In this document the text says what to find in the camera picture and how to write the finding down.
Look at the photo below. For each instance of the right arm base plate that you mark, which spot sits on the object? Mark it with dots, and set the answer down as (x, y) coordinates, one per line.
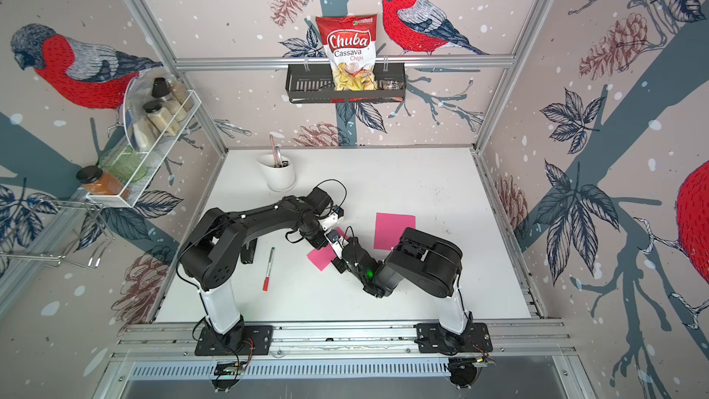
(432, 338)

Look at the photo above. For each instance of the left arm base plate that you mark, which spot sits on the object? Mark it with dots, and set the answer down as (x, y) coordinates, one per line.
(243, 341)

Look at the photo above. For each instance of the pink square paper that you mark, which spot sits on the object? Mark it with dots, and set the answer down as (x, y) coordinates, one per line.
(389, 228)
(325, 257)

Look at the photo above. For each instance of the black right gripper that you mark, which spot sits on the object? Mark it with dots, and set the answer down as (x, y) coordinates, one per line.
(352, 243)

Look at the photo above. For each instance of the beige spice bottle black cap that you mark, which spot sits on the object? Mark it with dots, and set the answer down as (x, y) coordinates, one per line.
(161, 118)

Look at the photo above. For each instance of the white wire shelf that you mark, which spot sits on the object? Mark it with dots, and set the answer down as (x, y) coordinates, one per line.
(143, 137)

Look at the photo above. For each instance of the white cup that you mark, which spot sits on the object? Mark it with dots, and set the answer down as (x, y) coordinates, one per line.
(279, 178)

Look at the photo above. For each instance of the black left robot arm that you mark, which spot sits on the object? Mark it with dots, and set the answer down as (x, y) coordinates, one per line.
(216, 245)

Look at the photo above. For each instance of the pink pen in cup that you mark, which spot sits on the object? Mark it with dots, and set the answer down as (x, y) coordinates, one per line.
(277, 159)

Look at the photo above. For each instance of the aluminium mounting rail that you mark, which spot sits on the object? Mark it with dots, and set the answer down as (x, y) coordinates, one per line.
(331, 340)

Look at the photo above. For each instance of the green glass jar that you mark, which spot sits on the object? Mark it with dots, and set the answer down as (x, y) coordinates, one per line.
(124, 163)

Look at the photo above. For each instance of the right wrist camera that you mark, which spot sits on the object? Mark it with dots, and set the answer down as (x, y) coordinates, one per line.
(335, 240)

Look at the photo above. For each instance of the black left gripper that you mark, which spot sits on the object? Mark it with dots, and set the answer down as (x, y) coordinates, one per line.
(318, 243)

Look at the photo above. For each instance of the chrome wire hook rack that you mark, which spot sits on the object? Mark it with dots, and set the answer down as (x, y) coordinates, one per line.
(41, 229)

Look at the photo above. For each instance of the orange spice jar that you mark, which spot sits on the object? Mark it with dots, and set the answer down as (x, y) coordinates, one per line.
(96, 181)

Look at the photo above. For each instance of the Chuba cassava chips bag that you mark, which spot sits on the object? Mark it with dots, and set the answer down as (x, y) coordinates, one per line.
(349, 43)

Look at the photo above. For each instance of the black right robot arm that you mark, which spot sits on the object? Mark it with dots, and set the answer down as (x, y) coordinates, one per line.
(432, 264)

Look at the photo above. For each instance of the red marker pen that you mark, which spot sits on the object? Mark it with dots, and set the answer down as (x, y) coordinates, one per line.
(267, 277)

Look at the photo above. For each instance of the black wire basket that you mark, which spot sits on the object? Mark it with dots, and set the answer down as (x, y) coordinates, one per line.
(321, 84)

